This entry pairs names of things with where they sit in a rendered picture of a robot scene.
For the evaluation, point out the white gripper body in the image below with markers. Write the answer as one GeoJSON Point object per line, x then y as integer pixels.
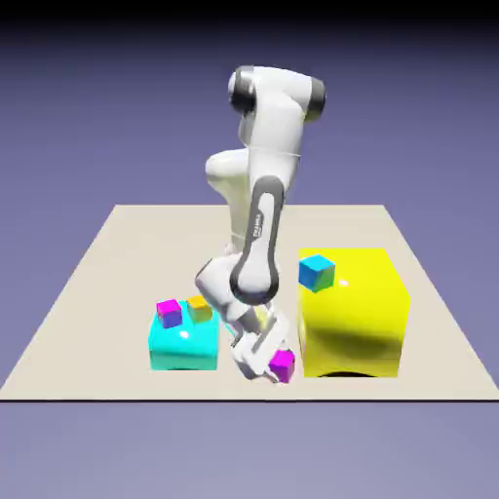
{"type": "Point", "coordinates": [257, 351]}

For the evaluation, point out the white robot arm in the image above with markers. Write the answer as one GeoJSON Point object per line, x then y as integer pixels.
{"type": "Point", "coordinates": [273, 128]}

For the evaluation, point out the small purple cube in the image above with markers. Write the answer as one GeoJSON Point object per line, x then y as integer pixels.
{"type": "Point", "coordinates": [281, 365]}

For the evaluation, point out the small orange cube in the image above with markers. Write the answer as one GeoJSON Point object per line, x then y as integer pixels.
{"type": "Point", "coordinates": [199, 308]}

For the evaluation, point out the small magenta cube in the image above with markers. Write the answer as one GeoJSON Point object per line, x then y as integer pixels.
{"type": "Point", "coordinates": [169, 313]}

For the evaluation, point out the small blue cube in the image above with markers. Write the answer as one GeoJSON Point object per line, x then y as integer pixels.
{"type": "Point", "coordinates": [316, 273]}

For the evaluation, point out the large cyan box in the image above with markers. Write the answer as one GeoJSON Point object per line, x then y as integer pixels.
{"type": "Point", "coordinates": [183, 343]}

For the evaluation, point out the large yellow box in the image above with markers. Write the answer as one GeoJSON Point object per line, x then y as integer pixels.
{"type": "Point", "coordinates": [353, 323]}

